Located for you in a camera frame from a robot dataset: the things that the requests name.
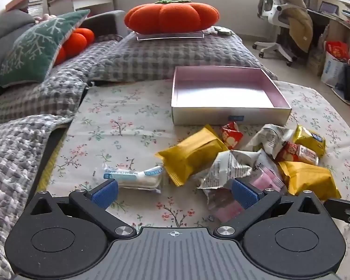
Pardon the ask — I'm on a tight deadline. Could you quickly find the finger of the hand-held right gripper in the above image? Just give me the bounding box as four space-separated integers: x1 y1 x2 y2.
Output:
323 198 350 221

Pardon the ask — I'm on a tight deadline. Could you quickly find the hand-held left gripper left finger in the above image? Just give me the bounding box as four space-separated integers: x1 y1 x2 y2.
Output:
28 179 137 240

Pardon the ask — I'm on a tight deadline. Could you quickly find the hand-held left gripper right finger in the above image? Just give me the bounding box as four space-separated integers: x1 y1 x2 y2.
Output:
215 178 324 239

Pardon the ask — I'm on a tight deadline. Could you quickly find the white blue-label snack packet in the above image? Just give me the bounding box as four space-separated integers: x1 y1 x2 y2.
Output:
95 163 165 193

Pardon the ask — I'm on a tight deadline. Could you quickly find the silver printed snack packet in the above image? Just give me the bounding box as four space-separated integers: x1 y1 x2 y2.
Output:
197 149 261 190
245 123 295 159

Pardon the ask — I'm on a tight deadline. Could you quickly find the yellow snack packet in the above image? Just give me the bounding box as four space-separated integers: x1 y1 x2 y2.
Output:
154 124 229 187
277 160 342 202

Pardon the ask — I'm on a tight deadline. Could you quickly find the small red snack packet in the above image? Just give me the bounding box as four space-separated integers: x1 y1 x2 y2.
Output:
220 122 244 149

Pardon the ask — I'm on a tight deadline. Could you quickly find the shiny yellow blue-label packet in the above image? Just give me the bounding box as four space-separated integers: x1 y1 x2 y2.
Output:
292 124 326 158

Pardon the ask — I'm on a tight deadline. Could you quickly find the red and white snack packet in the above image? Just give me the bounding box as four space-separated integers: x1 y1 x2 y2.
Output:
276 141 320 166

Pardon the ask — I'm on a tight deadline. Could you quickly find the pink cardboard box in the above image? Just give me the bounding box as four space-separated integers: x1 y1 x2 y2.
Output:
171 66 293 126

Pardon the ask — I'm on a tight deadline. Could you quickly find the floral cloth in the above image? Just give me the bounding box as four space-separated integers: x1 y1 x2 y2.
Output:
36 77 350 280

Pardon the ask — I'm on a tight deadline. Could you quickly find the white shallow tray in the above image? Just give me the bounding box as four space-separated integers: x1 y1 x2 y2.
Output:
332 87 350 105

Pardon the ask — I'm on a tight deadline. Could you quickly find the white and blue bag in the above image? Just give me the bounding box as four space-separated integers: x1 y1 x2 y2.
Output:
321 51 349 88

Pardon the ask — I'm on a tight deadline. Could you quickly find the red gift bag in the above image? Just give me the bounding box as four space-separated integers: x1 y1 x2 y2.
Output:
325 41 350 62

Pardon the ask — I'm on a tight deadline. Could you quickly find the grey checked quilt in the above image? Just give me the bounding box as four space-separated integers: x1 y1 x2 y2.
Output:
0 27 278 280

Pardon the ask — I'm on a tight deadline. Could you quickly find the wooden desk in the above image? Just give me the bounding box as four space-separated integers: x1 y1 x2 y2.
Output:
305 0 350 62

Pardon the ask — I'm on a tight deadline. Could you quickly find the small orange pumpkin cushion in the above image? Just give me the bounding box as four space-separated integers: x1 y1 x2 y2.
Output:
53 28 95 66

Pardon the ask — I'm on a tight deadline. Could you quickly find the beige coat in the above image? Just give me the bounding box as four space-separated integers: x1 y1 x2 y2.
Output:
276 0 314 53

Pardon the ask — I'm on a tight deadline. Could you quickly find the green snowflake pillow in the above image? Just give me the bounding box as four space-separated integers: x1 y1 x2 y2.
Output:
0 9 91 88

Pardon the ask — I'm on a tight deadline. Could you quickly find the laptop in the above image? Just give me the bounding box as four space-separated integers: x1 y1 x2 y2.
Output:
318 1 339 15

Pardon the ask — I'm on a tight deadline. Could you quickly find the clear acrylic tray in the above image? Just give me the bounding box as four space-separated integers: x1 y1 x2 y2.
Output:
136 29 205 42

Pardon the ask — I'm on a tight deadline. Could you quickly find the pink plush toy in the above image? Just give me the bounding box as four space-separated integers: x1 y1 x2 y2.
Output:
35 14 57 24

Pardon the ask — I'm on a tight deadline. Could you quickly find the white office chair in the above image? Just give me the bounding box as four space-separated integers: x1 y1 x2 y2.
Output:
252 0 307 66

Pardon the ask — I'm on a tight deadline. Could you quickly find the large orange pumpkin cushion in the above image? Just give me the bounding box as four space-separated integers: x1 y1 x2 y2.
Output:
124 0 219 35

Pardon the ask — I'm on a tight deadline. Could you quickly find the white side desk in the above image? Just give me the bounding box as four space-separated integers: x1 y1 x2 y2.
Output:
45 0 119 15

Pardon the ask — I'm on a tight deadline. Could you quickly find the grey sofa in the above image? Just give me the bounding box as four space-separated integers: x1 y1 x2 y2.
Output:
0 9 126 105

